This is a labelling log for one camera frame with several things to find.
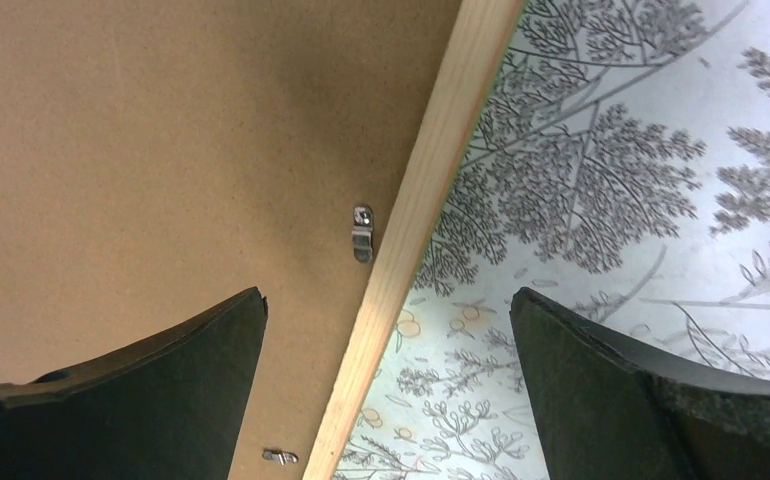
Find small metal frame clip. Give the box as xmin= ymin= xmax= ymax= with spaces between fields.
xmin=262 ymin=448 xmax=299 ymax=465
xmin=351 ymin=205 xmax=374 ymax=264

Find brown cardboard backing board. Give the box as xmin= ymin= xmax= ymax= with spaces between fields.
xmin=0 ymin=1 xmax=459 ymax=479

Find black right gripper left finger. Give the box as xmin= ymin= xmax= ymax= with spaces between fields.
xmin=0 ymin=288 xmax=268 ymax=479

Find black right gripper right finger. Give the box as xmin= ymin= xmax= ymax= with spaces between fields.
xmin=510 ymin=288 xmax=770 ymax=480

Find wooden picture frame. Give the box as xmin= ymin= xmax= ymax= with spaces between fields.
xmin=302 ymin=0 xmax=524 ymax=479

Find floral patterned tablecloth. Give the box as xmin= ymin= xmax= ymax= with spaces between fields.
xmin=335 ymin=1 xmax=770 ymax=479

